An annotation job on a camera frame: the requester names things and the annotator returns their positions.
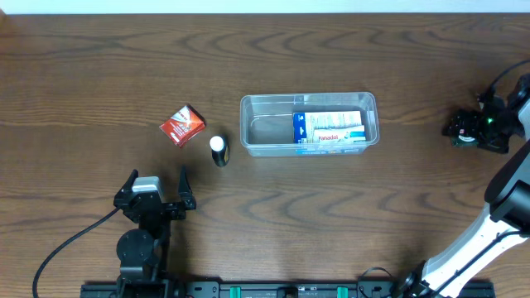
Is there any green round sachet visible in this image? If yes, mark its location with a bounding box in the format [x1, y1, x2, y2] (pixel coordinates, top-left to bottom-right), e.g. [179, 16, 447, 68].
[450, 135, 479, 147]

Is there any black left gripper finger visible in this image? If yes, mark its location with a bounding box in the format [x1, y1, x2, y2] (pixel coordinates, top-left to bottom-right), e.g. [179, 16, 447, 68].
[177, 166, 193, 202]
[123, 169, 138, 191]

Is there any black bottle white cap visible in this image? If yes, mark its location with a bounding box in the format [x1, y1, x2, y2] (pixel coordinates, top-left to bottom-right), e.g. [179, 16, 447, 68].
[210, 135, 229, 167]

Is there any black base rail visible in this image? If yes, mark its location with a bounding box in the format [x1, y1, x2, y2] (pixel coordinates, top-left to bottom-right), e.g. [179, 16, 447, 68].
[80, 280, 496, 298]

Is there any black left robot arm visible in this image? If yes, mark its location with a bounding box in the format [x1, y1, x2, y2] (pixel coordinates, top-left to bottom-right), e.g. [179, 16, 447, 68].
[113, 167, 196, 281]

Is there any red packet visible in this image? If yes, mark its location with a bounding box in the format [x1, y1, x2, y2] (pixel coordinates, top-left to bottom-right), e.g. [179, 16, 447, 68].
[159, 105, 206, 147]

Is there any blue fever patch box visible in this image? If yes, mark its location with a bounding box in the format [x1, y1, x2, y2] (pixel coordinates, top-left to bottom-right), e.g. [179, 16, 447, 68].
[293, 111, 365, 143]

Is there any white small carton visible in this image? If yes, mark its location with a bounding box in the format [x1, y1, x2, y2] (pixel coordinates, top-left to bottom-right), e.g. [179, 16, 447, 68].
[312, 125, 366, 143]

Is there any clear plastic container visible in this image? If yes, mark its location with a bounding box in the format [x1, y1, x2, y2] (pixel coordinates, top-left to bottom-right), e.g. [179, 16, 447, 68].
[240, 92, 380, 156]

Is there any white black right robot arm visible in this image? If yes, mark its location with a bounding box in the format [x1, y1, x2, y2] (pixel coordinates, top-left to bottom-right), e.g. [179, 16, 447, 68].
[392, 74, 529, 297]

